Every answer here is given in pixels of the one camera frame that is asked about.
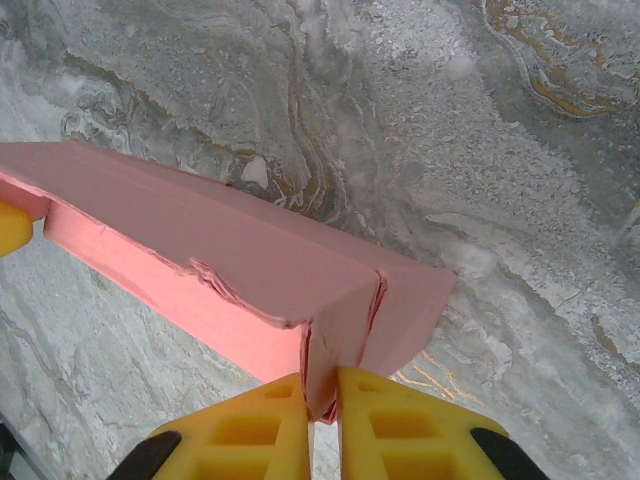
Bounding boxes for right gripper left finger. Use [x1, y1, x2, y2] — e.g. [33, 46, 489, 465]
[117, 372, 312, 480]

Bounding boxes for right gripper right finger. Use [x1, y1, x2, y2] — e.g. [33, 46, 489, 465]
[335, 365, 544, 480]

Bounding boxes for pink paper box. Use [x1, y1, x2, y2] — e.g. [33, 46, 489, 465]
[0, 139, 459, 426]

